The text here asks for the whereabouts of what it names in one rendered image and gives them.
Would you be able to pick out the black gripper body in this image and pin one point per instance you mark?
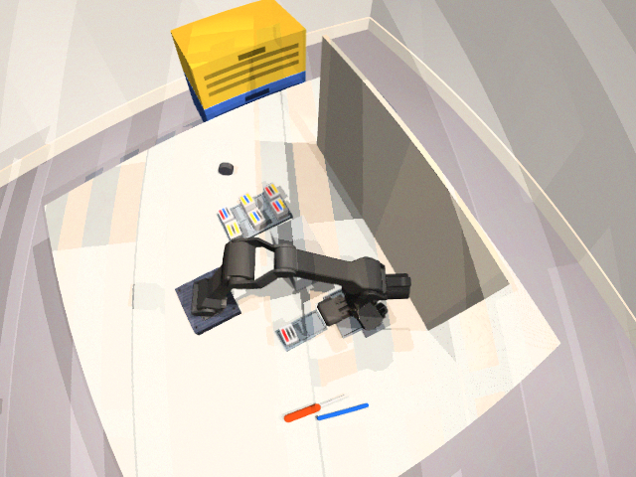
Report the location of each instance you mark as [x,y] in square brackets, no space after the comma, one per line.
[332,312]

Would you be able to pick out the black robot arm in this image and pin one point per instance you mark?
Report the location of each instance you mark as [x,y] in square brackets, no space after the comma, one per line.
[364,278]

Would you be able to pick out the blue thin bar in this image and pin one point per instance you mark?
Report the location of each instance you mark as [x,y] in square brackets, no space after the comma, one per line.
[339,412]

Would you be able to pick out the beige flat panel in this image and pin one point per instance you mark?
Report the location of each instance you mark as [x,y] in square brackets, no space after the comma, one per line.
[416,217]

